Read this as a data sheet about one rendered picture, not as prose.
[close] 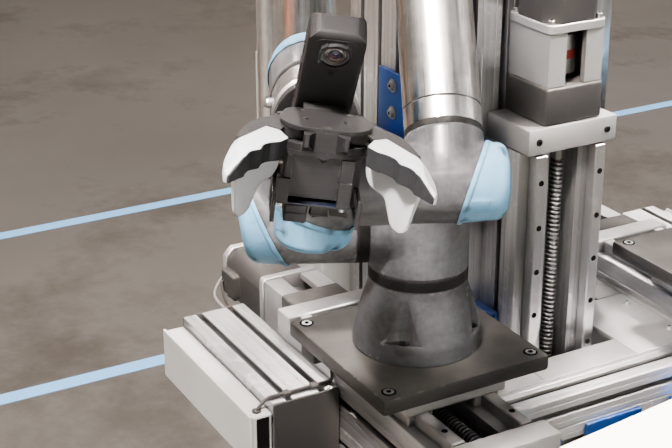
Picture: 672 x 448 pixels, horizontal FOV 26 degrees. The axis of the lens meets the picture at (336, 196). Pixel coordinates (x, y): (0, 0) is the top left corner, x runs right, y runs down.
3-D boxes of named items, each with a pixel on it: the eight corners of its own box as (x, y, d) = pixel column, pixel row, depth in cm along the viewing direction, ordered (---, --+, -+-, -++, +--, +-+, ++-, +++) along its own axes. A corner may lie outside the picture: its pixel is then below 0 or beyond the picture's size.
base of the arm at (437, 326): (329, 326, 174) (329, 250, 171) (435, 299, 181) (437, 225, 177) (394, 379, 162) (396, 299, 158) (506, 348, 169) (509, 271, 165)
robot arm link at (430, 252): (477, 281, 163) (482, 168, 158) (357, 284, 162) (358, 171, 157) (462, 239, 174) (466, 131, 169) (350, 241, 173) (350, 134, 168)
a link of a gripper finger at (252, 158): (221, 240, 105) (292, 208, 112) (230, 163, 102) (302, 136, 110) (187, 226, 106) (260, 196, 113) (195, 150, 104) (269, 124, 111)
